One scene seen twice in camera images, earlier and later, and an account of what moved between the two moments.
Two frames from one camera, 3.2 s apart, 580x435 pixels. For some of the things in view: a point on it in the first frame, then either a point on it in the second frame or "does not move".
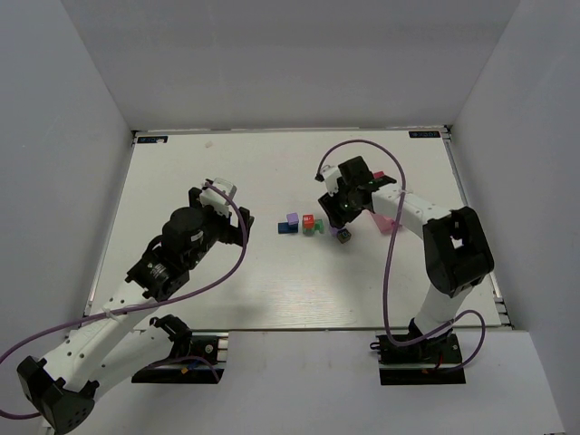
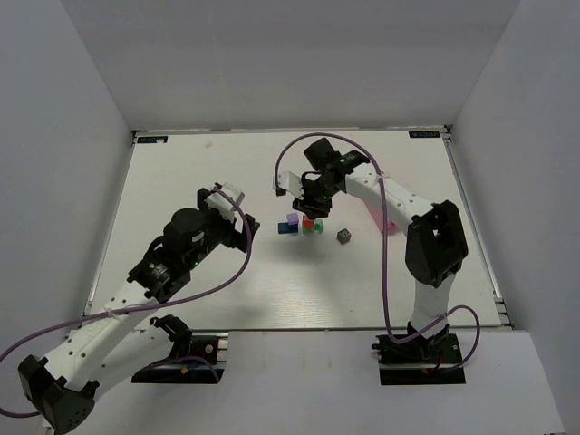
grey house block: [343, 236] does not move
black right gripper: [340, 210] → [314, 207]
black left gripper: [222, 224] does not move
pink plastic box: [383, 223] does not move
